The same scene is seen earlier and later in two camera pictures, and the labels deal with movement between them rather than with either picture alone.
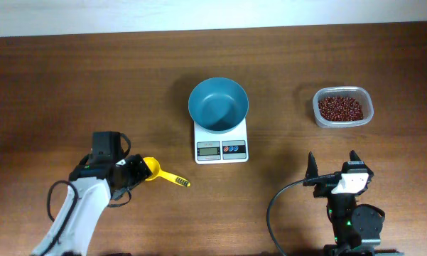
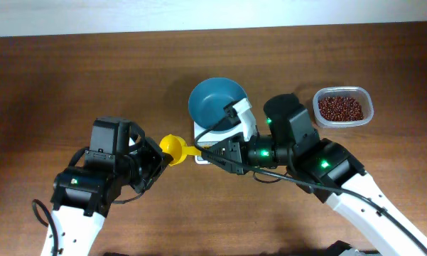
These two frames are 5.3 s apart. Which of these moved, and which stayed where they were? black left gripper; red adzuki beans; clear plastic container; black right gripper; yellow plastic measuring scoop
Moved: yellow plastic measuring scoop; black left gripper; black right gripper
Stayed: red adzuki beans; clear plastic container
